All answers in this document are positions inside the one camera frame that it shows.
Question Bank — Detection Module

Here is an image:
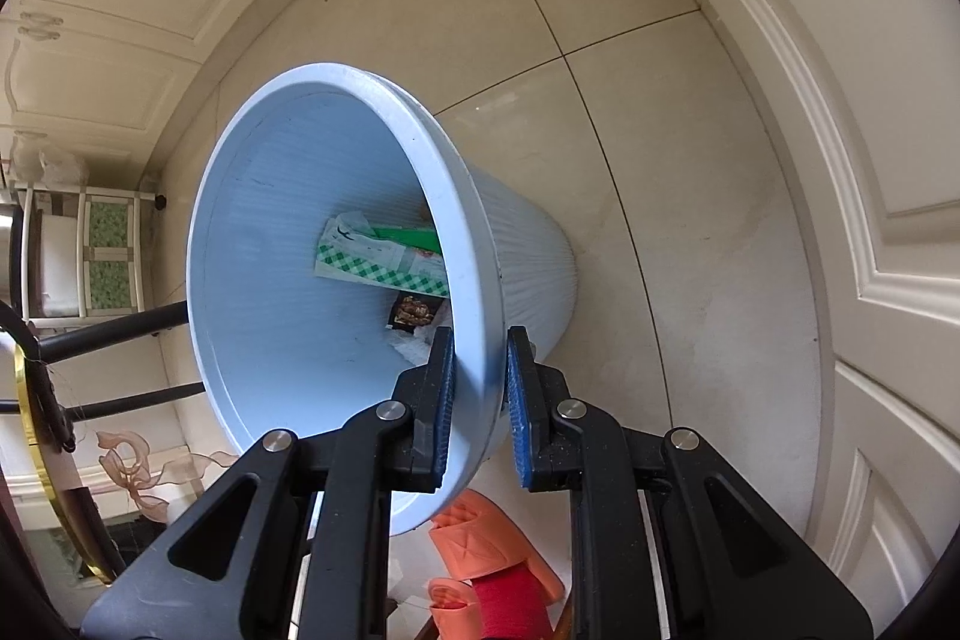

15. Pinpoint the white storage cart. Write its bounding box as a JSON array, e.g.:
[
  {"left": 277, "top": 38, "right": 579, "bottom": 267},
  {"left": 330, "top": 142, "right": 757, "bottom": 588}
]
[{"left": 0, "top": 179, "right": 162, "bottom": 320}]

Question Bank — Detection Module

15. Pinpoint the blue trash bin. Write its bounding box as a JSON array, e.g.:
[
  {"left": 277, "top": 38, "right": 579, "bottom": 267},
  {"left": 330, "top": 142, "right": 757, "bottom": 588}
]
[{"left": 186, "top": 61, "right": 578, "bottom": 537}]

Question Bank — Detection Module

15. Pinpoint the white plastic bag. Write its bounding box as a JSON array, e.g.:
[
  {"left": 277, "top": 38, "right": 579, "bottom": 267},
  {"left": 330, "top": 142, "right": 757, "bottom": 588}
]
[{"left": 11, "top": 134, "right": 87, "bottom": 187}]

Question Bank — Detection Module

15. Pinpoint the round marble table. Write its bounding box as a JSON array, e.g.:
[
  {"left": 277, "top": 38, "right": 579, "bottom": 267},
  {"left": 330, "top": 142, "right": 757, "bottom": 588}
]
[{"left": 0, "top": 299, "right": 207, "bottom": 585}]

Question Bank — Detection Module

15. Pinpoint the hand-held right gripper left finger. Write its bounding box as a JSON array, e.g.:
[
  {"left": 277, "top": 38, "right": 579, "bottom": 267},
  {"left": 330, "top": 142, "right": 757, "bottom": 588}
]
[{"left": 81, "top": 325, "right": 457, "bottom": 640}]

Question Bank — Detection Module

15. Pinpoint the black snack wrapper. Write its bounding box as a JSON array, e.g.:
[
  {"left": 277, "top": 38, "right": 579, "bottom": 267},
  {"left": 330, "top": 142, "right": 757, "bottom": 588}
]
[{"left": 386, "top": 293, "right": 437, "bottom": 332}]

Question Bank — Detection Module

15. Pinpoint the pink ribbon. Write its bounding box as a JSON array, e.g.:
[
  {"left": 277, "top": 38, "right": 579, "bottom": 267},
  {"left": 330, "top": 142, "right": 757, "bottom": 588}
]
[{"left": 96, "top": 430, "right": 241, "bottom": 525}]

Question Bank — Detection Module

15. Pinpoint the person's foot in red sock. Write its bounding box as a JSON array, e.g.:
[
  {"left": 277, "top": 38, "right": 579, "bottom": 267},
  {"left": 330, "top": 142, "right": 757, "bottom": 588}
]
[{"left": 472, "top": 572, "right": 552, "bottom": 640}]

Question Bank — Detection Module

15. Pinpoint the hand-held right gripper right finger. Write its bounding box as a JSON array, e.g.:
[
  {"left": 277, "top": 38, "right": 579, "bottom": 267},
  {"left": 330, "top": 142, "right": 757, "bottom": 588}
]
[{"left": 506, "top": 325, "right": 875, "bottom": 640}]

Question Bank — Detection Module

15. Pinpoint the orange slipper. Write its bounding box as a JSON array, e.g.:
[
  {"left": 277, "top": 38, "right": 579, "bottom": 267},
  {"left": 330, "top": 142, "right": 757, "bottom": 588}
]
[{"left": 426, "top": 488, "right": 566, "bottom": 640}]

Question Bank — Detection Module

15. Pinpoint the green white milk carton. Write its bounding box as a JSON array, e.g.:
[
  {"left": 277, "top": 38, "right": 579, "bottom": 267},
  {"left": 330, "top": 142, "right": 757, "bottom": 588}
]
[{"left": 313, "top": 212, "right": 451, "bottom": 300}]

